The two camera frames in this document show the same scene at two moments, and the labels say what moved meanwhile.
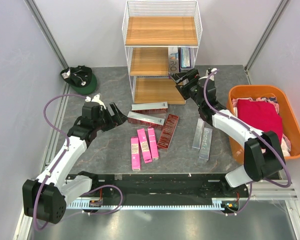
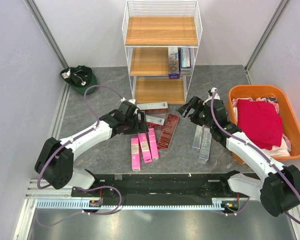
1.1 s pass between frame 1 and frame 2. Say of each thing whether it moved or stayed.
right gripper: moved
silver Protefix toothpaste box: stayed
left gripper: moved
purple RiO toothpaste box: stayed
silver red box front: stayed
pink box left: stayed
